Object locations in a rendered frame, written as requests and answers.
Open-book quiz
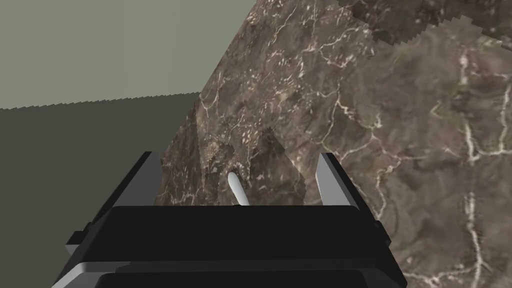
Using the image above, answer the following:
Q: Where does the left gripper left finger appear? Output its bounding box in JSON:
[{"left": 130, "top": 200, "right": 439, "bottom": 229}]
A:
[{"left": 104, "top": 151, "right": 163, "bottom": 214}]

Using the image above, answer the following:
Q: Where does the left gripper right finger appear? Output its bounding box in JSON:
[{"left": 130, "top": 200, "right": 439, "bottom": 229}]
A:
[{"left": 315, "top": 152, "right": 371, "bottom": 212}]

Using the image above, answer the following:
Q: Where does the white rod-shaped handle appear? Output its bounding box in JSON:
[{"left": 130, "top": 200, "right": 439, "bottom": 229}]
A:
[{"left": 227, "top": 171, "right": 251, "bottom": 207}]

